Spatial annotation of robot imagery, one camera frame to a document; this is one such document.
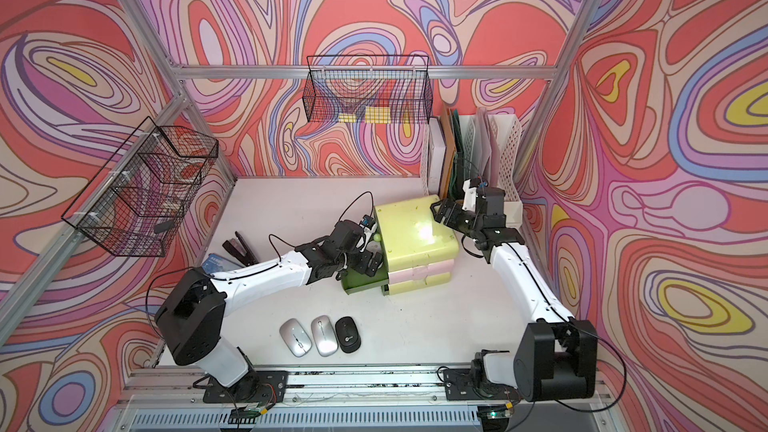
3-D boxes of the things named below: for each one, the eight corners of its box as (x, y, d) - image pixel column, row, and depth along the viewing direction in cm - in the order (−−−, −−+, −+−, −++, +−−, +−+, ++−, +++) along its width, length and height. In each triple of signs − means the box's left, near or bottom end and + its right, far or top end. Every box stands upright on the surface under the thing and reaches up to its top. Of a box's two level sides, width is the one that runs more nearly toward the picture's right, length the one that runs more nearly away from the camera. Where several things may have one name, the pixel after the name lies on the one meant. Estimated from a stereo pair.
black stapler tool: (224, 248, 101) (220, 243, 99) (240, 236, 104) (237, 231, 102) (249, 269, 96) (246, 265, 94) (265, 255, 99) (262, 251, 97)
